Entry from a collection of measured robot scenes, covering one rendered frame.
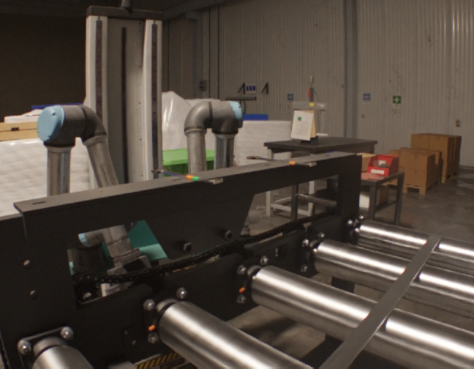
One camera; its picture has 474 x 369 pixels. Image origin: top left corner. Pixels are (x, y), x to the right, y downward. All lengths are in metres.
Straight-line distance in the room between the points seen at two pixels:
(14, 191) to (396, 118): 9.99
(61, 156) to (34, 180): 2.88
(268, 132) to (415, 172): 3.06
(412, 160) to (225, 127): 5.18
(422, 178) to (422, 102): 5.05
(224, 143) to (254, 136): 6.11
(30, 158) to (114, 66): 2.58
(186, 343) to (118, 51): 1.29
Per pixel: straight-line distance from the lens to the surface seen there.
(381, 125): 11.75
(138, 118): 1.74
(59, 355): 0.74
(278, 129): 7.79
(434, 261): 1.39
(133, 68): 1.74
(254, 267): 1.07
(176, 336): 0.82
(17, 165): 4.20
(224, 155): 1.63
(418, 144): 8.02
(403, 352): 0.84
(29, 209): 0.73
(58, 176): 1.35
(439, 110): 11.13
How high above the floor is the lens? 1.34
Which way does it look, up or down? 12 degrees down
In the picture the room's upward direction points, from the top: straight up
